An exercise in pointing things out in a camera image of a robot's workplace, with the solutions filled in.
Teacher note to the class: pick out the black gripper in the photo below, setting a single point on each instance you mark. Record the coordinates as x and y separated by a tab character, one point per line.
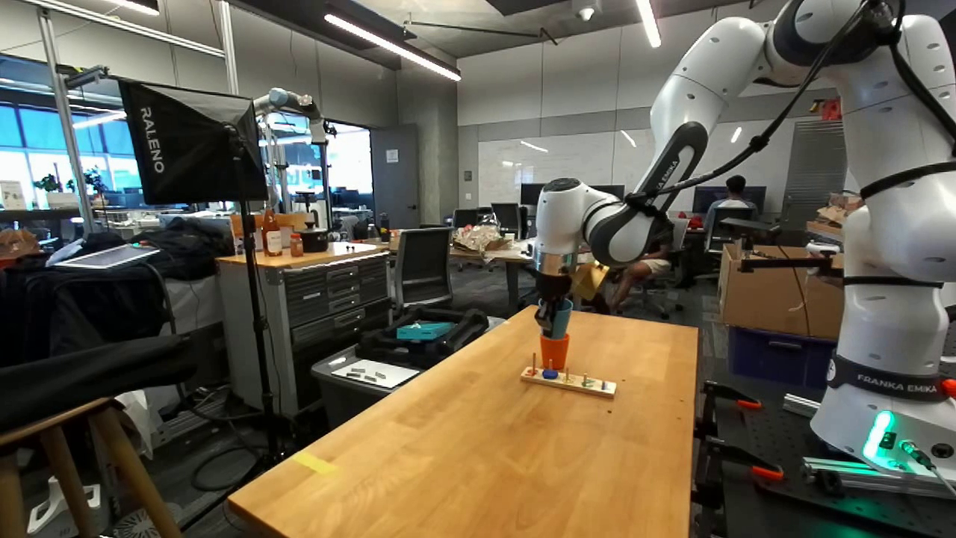
553	287

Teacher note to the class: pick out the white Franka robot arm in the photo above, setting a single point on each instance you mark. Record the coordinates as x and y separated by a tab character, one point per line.
898	299

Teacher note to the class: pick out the orange cup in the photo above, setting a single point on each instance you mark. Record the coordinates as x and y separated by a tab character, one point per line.
553	354

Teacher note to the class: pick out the small flat wooden block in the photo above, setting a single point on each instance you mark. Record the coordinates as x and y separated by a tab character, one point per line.
577	381

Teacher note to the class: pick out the cluttered wooden table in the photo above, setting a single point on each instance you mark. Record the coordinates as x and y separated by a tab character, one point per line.
496	250

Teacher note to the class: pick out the seated person in dark shirt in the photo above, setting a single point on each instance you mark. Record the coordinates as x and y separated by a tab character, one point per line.
638	279

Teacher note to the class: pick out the black bag with teal item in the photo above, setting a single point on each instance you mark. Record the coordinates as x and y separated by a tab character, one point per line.
421	335

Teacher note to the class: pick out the black office chair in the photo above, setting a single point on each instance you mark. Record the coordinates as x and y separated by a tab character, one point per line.
426	266

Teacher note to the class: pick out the gray metal case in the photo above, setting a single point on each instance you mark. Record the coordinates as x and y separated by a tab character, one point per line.
359	377

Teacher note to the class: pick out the seated person in white shirt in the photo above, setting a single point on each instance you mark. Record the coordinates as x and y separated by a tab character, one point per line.
734	205

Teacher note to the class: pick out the gray door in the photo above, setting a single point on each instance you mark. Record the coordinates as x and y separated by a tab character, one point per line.
398	178

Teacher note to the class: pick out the cardboard box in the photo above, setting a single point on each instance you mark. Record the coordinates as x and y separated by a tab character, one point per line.
781	294

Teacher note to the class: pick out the blue plastic crate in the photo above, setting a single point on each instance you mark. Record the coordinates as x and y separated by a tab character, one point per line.
781	359

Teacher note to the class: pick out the gray tool cabinet wooden top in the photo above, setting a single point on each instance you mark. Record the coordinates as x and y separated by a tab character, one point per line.
314	308

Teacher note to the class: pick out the yellow tape piece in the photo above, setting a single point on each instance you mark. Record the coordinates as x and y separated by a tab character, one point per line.
314	465

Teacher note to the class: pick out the orange bottles cluster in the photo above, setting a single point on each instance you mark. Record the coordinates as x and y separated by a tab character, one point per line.
271	233

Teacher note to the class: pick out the crumpled brown paper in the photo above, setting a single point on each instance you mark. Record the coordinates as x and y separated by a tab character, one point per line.
834	209

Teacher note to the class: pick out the black light stand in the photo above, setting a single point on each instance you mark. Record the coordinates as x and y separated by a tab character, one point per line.
259	308

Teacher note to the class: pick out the short ceiling light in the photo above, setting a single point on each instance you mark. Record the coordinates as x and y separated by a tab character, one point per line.
649	21

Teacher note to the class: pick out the long ceiling light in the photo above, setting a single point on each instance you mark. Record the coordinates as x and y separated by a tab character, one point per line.
389	45

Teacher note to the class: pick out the red boxes on shelf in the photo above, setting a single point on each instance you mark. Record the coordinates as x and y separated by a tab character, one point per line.
828	108

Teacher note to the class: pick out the black softbox light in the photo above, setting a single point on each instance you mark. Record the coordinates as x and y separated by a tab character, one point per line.
194	145

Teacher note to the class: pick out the white laptop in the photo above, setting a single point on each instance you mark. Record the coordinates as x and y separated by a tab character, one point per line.
106	258

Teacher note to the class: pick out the black cloth pile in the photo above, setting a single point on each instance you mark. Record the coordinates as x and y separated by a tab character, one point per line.
91	317

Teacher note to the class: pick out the wooden stool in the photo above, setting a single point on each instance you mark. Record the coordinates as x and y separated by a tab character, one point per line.
69	457

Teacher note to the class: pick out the metal pole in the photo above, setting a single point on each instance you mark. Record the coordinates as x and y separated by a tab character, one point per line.
67	119

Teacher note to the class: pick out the wall whiteboard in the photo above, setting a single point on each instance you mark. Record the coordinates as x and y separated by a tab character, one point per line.
538	154

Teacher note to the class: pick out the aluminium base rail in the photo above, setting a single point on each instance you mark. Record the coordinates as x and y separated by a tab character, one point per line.
877	477

